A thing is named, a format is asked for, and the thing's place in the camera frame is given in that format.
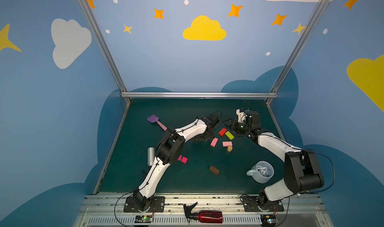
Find right controller board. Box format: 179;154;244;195
261;215;277;227

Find silver metal can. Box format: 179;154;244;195
147;147;156;167

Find brown wood block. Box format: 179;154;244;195
209;165;220;176

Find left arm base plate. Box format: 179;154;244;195
123;196;165;213

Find aluminium corner post left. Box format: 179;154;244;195
77;0;127;94

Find red wood block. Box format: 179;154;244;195
219;128;228;136

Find red spray bottle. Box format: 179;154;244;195
183;202;223;224

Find controller board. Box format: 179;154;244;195
261;215;277;227
135;216;154;224

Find left controller board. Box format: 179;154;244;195
135;216;154;224

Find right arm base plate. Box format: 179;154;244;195
240;195;285;212

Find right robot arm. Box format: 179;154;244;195
224;118;325;210

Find light blue mug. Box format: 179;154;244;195
246;161;275;184

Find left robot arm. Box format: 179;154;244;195
133;114;220;211

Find purple pink toy spatula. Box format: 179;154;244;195
147;114;167;131

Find aluminium corner post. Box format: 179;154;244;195
77;0;127;94
266;0;331;106

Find light pink wood block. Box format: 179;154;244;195
222;141;233;147

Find aluminium frame rail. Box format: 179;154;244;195
121;91;278;99

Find yellow-green wood block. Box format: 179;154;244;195
225;131;235;140

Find aluminium corner post right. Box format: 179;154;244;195
266;0;331;106

